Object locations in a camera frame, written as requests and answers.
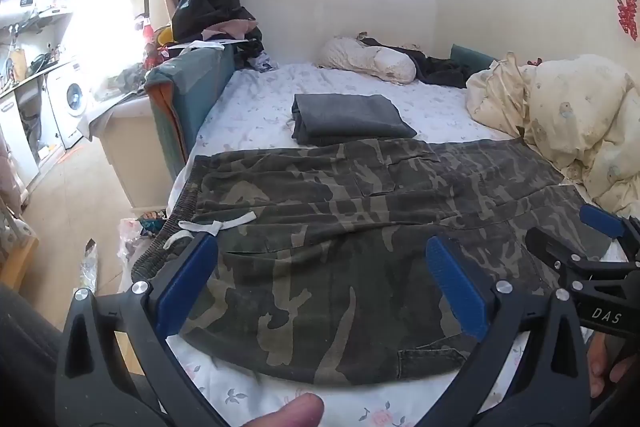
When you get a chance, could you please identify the white bedside cabinet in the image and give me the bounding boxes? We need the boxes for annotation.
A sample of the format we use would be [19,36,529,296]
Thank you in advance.
[102,94,173,210]

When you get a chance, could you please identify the green pillow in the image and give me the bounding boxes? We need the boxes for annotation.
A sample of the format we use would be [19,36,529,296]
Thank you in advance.
[449,44,498,75]

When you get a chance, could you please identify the pile of mixed clothes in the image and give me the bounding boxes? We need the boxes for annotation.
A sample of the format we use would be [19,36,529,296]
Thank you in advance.
[172,7,278,72]

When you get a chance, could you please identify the white kitchen base cabinet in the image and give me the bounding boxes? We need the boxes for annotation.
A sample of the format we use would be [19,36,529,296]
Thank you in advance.
[0,94,42,202]

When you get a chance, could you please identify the bed with floral sheet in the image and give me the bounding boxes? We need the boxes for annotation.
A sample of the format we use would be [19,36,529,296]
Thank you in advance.
[120,62,640,427]

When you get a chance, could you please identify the white water heater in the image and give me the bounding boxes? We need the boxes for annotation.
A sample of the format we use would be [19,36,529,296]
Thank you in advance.
[0,0,57,24]

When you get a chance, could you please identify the person's right hand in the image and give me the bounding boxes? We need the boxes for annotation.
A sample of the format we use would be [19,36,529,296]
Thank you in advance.
[587,334,638,400]

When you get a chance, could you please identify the teal padded bed board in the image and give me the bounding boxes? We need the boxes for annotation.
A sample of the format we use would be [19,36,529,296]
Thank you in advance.
[145,43,236,180]

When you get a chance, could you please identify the person's left hand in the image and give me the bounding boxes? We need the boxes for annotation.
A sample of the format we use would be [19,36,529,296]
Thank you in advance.
[277,393,326,427]

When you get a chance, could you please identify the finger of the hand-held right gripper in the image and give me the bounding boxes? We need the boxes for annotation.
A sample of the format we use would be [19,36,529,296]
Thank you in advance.
[526,227,591,277]
[579,204,640,258]

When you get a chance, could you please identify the clear plastic bag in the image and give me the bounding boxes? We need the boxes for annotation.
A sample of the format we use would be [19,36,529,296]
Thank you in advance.
[82,217,171,293]

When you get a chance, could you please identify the person's dark clothing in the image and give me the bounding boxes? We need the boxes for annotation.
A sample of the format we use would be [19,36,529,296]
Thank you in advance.
[0,282,66,427]

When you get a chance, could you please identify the folded grey pants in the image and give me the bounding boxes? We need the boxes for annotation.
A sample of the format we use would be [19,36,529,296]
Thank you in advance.
[291,93,418,146]

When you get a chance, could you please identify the camouflage pants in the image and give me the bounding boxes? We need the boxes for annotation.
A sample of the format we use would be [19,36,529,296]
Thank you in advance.
[131,138,613,387]

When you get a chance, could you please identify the cream patterned quilt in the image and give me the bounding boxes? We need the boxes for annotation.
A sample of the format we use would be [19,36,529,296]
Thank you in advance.
[466,52,640,218]

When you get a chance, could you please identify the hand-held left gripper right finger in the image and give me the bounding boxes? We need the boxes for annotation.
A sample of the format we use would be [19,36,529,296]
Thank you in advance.
[425,234,593,427]

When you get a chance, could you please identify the dark crumpled clothes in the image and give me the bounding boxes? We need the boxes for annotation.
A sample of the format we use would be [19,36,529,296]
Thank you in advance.
[357,38,481,89]

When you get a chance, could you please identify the cream pillow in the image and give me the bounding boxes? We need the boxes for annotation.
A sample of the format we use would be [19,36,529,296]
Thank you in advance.
[317,36,417,84]

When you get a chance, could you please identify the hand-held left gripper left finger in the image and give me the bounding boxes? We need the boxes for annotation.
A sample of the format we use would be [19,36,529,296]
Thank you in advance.
[54,232,221,427]

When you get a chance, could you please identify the white washing machine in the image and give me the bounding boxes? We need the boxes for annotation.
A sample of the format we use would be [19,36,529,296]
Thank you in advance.
[46,61,91,150]

